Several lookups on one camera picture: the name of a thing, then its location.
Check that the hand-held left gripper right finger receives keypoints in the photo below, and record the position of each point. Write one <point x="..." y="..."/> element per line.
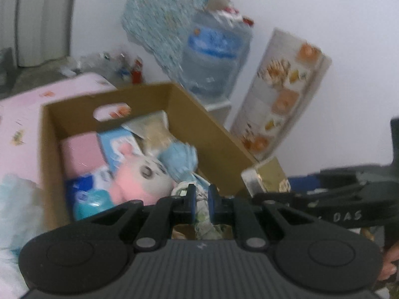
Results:
<point x="213" y="205"/>

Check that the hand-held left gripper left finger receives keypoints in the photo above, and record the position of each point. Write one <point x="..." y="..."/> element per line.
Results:
<point x="191" y="205"/>

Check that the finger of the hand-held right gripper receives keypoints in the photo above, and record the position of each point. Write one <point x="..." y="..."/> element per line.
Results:
<point x="304" y="183"/>
<point x="280" y="200"/>

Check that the green scrunchie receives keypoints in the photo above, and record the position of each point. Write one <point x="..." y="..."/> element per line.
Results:
<point x="202" y="213"/>

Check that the light blue checked towel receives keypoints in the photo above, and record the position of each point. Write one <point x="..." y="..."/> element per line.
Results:
<point x="179" y="162"/>

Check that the pink plush toy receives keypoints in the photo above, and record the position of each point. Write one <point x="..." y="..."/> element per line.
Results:
<point x="137" y="177"/>

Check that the brown cardboard box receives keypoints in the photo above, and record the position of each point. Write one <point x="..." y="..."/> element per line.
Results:
<point x="193" y="124"/>

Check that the light blue printed box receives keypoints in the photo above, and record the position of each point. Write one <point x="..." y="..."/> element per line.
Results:
<point x="115" y="143"/>

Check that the blue white tissue pack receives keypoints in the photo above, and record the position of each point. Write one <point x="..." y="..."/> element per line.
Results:
<point x="87" y="199"/>

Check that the pink soft pack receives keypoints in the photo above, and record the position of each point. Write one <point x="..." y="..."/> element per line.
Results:
<point x="81" y="152"/>

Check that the person's right hand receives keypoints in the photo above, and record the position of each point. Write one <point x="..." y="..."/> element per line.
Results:
<point x="390" y="266"/>

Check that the white jug stand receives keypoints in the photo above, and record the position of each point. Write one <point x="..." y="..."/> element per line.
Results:
<point x="218" y="112"/>

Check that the food picture printed carton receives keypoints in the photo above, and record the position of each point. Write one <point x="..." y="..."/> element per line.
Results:
<point x="280" y="84"/>

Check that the red bottle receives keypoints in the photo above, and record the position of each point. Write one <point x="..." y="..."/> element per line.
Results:
<point x="137" y="73"/>

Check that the blue water jug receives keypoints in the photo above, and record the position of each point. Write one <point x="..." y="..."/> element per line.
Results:
<point x="212" y="62"/>

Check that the crumpled clear plastic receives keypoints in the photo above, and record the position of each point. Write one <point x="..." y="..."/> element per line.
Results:
<point x="93" y="64"/>

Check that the light blue fluffy cloth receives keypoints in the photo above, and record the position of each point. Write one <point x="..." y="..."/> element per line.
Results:
<point x="18" y="218"/>

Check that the teal floral patterned sheet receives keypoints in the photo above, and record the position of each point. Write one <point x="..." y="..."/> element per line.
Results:
<point x="156" y="12"/>

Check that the grey curtain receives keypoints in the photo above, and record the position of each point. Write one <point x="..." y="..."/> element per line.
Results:
<point x="40" y="15"/>

